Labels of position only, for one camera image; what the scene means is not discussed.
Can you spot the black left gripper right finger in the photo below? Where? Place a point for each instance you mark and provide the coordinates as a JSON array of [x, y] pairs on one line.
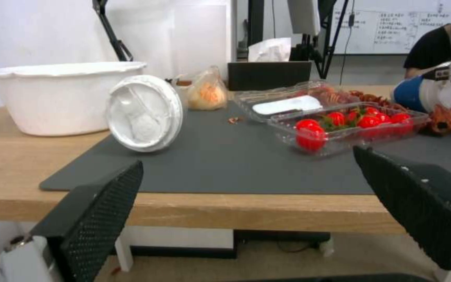
[[429, 205]]

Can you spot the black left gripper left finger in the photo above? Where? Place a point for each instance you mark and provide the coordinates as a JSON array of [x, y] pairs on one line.
[[92, 217]]

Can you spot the white round takeout lid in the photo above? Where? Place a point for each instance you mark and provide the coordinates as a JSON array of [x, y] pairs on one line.
[[145, 114]]

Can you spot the clear plastic clamshell box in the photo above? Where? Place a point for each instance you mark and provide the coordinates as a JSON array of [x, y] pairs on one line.
[[327, 117]]

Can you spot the white disposable takeout bowl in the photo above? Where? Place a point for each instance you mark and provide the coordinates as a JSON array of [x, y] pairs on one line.
[[53, 100]]

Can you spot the clear bag with orange food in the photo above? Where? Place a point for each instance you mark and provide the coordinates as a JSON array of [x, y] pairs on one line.
[[206, 94]]

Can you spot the black rectangular box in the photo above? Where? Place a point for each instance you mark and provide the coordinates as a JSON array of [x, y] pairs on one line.
[[268, 75]]

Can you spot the person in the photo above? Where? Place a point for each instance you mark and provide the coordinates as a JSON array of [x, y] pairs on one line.
[[433, 47]]

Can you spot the red-brown toy crayfish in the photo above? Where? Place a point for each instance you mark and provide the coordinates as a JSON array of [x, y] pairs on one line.
[[374, 100], [450, 119]]

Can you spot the white table leg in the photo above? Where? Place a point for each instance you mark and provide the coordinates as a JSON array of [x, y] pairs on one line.
[[123, 252]]

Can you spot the red toy strawberry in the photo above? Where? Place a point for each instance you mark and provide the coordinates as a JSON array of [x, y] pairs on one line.
[[382, 117], [368, 121], [336, 118], [400, 118], [307, 124], [311, 137]]

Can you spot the whiteboard with writing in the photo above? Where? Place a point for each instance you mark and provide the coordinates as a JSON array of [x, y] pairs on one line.
[[397, 26]]

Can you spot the white under-desk cabinet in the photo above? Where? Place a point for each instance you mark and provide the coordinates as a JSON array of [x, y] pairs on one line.
[[182, 241]]

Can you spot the black tripod stand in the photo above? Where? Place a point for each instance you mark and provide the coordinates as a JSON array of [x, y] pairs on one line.
[[329, 41]]

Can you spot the dark grey table mat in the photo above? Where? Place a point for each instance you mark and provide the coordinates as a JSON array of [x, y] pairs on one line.
[[229, 164]]

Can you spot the white hanging panel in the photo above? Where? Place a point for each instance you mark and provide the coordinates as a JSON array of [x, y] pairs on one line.
[[304, 16]]

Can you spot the black under-desk tray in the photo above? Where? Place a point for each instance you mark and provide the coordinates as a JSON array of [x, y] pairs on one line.
[[282, 237]]

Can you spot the white flat label card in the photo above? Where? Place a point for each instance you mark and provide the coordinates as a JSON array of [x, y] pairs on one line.
[[288, 105]]

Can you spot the small brown crumb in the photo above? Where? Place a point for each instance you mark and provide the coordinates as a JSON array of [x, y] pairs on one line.
[[233, 120]]

